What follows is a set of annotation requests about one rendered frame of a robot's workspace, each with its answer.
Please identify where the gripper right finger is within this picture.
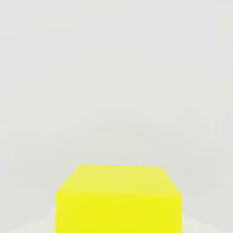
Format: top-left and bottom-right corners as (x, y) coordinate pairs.
(182, 212), (227, 233)

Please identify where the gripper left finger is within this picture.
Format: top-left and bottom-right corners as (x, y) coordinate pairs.
(7, 207), (56, 233)

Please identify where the small yellow cube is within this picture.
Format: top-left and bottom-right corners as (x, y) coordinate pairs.
(55, 164), (183, 233)

